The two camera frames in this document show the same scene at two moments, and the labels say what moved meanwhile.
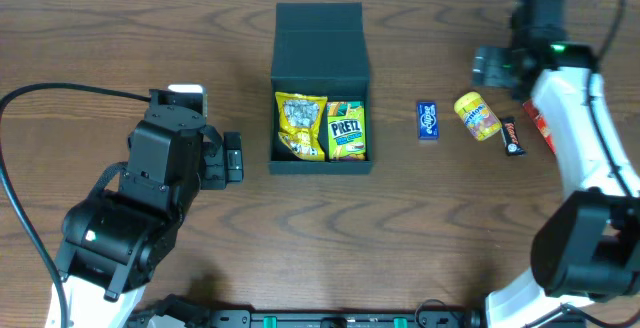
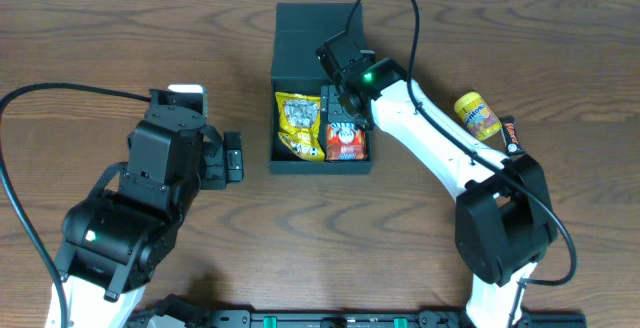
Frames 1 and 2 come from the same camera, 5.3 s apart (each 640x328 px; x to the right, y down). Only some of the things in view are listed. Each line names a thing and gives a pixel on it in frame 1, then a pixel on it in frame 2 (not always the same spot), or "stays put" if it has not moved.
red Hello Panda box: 540,123 to 345,141
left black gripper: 232,158 stays put
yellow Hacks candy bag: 300,117 stays put
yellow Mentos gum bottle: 476,113 stays put
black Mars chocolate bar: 510,137 stays put
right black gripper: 486,68 to 338,106
